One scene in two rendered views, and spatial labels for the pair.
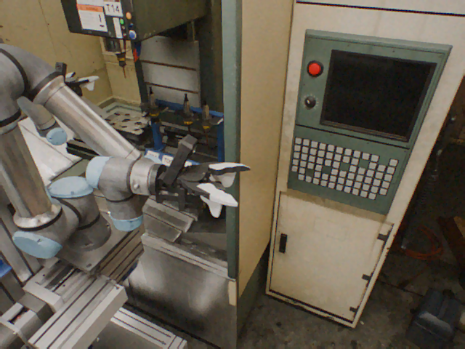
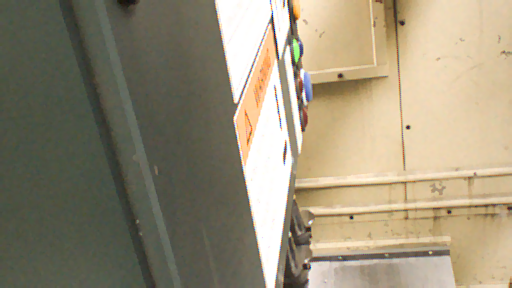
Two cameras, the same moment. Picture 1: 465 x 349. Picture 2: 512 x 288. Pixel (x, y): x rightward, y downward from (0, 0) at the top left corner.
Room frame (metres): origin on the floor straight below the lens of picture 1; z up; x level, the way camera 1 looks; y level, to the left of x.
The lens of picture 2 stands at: (1.79, 0.98, 1.81)
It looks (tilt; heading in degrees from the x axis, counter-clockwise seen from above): 25 degrees down; 256
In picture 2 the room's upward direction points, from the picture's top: 10 degrees counter-clockwise
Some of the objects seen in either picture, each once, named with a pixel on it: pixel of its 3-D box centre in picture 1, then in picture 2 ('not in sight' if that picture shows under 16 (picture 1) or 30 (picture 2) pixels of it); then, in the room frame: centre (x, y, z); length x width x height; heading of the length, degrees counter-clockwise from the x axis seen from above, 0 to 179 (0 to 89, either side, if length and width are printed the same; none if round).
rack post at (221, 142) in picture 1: (221, 143); not in sight; (1.57, 0.07, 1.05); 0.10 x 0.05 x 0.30; 155
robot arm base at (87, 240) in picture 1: (84, 225); not in sight; (0.78, 0.50, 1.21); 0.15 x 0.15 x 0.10
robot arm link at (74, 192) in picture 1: (73, 200); not in sight; (0.78, 0.50, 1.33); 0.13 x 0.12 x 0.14; 169
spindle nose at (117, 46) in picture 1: (117, 38); not in sight; (1.92, 0.65, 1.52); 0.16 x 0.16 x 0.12
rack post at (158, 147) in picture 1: (155, 127); not in sight; (1.76, 0.47, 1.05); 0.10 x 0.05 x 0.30; 155
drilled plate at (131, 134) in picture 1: (132, 125); not in sight; (1.94, 0.67, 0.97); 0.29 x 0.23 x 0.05; 65
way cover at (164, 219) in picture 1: (127, 203); not in sight; (1.47, 0.64, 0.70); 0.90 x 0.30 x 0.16; 65
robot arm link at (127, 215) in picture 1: (128, 203); not in sight; (0.62, 0.27, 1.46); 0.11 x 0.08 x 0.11; 169
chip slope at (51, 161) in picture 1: (70, 134); not in sight; (2.20, 1.25, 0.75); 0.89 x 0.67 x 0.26; 155
